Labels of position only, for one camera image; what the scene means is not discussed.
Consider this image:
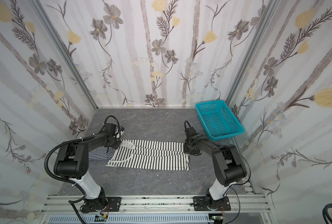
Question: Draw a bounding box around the black white striped tank top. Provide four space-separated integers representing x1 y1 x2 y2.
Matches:
106 140 190 171

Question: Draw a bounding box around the aluminium corner post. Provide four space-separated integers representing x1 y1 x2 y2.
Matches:
29 0 98 111
225 0 280 106

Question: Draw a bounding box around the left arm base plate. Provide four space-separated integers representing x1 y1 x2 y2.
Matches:
80 197 121 213

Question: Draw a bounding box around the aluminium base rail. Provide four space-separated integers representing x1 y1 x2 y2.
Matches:
40 194 271 216

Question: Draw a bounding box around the white slotted cable duct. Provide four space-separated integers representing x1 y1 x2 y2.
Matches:
48 214 214 224

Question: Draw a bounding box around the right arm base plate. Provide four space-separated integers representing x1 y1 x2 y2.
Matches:
192 195 231 211

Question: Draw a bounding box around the teal plastic basket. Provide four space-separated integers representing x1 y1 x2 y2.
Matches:
195 100 245 141

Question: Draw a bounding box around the blue white striped tank top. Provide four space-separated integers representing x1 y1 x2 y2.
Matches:
88 147 114 161

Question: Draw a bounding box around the green circuit board right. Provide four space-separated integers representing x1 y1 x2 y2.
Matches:
209 215 224 224

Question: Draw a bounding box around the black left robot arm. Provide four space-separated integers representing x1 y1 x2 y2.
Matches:
44 120 125 224

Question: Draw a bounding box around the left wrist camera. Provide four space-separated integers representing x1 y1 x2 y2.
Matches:
116 126 125 139

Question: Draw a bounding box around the aluminium corner post right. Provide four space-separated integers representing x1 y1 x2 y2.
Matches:
225 0 280 106

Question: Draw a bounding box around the green circuit board left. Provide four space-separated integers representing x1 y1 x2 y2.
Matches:
94 215 108 222

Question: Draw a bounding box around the green circuit board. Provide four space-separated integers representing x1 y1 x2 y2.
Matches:
209 215 224 224
94 215 108 222

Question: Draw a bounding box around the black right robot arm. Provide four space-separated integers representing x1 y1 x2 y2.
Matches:
184 120 247 211

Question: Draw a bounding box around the aluminium corner post left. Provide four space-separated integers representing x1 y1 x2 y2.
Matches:
29 0 98 111

